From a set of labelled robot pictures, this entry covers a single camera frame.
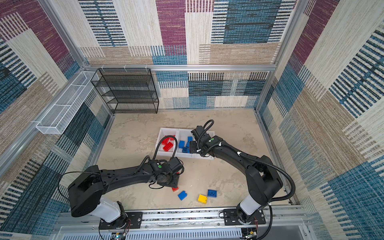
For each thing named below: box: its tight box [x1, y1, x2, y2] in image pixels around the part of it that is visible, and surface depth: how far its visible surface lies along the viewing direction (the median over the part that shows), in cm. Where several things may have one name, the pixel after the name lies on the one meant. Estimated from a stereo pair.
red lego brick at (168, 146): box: [162, 141, 174, 152], surface depth 101 cm
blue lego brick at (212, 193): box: [207, 189, 217, 198], surface depth 82 cm
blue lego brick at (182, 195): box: [177, 190, 188, 201], surface depth 83 cm
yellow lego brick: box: [198, 194, 208, 204], surface depth 79 cm
